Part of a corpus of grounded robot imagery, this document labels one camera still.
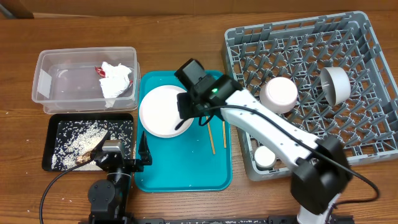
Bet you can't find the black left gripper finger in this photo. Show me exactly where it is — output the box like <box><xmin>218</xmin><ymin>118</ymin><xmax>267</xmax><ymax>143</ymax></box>
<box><xmin>90</xmin><ymin>131</ymin><xmax>109</xmax><ymax>159</ymax></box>
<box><xmin>138</xmin><ymin>131</ymin><xmax>152</xmax><ymax>166</ymax></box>

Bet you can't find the large white plate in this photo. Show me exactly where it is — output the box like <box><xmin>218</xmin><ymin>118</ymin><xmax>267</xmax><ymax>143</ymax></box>
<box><xmin>139</xmin><ymin>85</ymin><xmax>193</xmax><ymax>138</ymax></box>

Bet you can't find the white rice pile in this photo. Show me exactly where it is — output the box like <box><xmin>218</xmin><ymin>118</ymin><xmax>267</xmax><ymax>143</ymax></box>
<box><xmin>51</xmin><ymin>120</ymin><xmax>134</xmax><ymax>171</ymax></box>

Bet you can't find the wooden chopstick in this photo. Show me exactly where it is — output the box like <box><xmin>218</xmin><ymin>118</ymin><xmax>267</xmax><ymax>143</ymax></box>
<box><xmin>222</xmin><ymin>121</ymin><xmax>226</xmax><ymax>149</ymax></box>
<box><xmin>206</xmin><ymin>116</ymin><xmax>216</xmax><ymax>155</ymax></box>

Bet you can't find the small pink bowl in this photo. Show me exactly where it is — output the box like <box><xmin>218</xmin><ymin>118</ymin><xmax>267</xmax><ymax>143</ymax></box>
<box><xmin>259</xmin><ymin>77</ymin><xmax>298</xmax><ymax>114</ymax></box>

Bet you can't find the white paper cup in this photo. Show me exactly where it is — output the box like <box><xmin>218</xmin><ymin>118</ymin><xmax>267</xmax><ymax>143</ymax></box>
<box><xmin>254</xmin><ymin>146</ymin><xmax>277</xmax><ymax>170</ymax></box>

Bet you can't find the grey ceramic bowl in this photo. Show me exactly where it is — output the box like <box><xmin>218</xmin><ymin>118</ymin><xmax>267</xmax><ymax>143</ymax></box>
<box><xmin>320</xmin><ymin>67</ymin><xmax>351</xmax><ymax>106</ymax></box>

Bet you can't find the brown food scrap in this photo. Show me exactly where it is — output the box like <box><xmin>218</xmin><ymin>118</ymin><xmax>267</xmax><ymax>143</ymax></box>
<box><xmin>75</xmin><ymin>151</ymin><xmax>91</xmax><ymax>165</ymax></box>

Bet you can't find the red foil snack wrapper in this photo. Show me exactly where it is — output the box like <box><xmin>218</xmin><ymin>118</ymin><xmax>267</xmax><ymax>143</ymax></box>
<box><xmin>95</xmin><ymin>67</ymin><xmax>133</xmax><ymax>88</ymax></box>

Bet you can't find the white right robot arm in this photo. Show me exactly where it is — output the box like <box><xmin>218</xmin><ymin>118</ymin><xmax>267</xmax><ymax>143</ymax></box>
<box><xmin>174</xmin><ymin>58</ymin><xmax>381</xmax><ymax>223</ymax></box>

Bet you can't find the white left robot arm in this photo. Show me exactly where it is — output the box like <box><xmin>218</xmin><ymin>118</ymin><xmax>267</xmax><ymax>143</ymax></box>
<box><xmin>39</xmin><ymin>132</ymin><xmax>152</xmax><ymax>224</ymax></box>

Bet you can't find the black rectangular waste tray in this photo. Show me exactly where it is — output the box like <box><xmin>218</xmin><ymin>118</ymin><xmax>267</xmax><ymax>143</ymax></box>
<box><xmin>42</xmin><ymin>113</ymin><xmax>134</xmax><ymax>171</ymax></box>

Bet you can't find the clear plastic waste bin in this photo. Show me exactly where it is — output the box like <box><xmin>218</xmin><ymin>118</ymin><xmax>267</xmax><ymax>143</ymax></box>
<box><xmin>32</xmin><ymin>47</ymin><xmax>141</xmax><ymax>114</ymax></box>

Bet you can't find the grey plastic dishwasher rack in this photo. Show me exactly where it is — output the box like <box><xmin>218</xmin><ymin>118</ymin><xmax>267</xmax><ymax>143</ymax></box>
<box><xmin>222</xmin><ymin>11</ymin><xmax>397</xmax><ymax>166</ymax></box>

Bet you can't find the teal plastic serving tray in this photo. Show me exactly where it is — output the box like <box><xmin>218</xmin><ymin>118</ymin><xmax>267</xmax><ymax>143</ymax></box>
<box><xmin>134</xmin><ymin>70</ymin><xmax>233</xmax><ymax>193</ymax></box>

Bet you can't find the black rail at table edge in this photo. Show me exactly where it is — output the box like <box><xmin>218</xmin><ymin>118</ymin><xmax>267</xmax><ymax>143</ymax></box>
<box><xmin>118</xmin><ymin>214</ymin><xmax>355</xmax><ymax>224</ymax></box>

